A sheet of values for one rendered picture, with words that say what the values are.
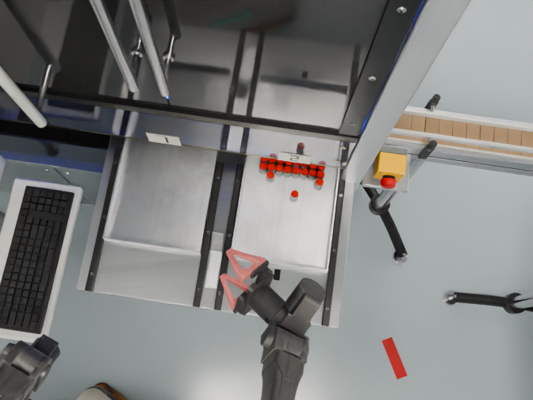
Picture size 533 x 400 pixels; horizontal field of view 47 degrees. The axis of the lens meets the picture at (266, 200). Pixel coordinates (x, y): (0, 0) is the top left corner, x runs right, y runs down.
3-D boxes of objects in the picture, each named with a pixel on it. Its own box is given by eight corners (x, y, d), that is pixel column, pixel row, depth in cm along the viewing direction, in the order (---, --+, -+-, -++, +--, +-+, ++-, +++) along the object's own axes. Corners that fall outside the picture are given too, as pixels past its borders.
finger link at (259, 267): (212, 271, 124) (244, 303, 120) (217, 252, 118) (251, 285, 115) (235, 254, 127) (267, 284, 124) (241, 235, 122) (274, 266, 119)
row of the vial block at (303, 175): (259, 166, 169) (259, 161, 165) (323, 175, 169) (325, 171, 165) (258, 174, 169) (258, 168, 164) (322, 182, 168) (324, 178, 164)
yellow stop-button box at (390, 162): (374, 153, 163) (380, 144, 156) (401, 157, 163) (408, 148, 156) (372, 180, 161) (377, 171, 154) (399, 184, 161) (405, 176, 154)
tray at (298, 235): (249, 140, 171) (249, 136, 168) (340, 154, 171) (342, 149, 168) (230, 259, 163) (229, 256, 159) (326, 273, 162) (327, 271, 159)
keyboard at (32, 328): (27, 186, 174) (24, 183, 172) (74, 193, 174) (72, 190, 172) (-10, 326, 164) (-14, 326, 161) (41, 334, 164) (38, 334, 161)
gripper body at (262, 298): (236, 310, 125) (262, 336, 122) (245, 285, 117) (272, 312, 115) (258, 293, 128) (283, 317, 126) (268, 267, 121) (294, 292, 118)
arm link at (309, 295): (258, 349, 111) (299, 369, 113) (291, 305, 107) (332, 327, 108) (263, 310, 122) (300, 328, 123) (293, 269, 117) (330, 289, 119)
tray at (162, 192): (130, 124, 172) (128, 119, 168) (221, 136, 171) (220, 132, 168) (105, 240, 163) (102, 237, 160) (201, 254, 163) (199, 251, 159)
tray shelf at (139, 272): (114, 124, 174) (113, 121, 172) (356, 159, 173) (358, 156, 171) (77, 290, 161) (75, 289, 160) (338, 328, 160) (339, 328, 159)
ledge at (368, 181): (366, 140, 174) (367, 137, 172) (410, 146, 174) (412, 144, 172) (361, 186, 171) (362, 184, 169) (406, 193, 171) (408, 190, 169)
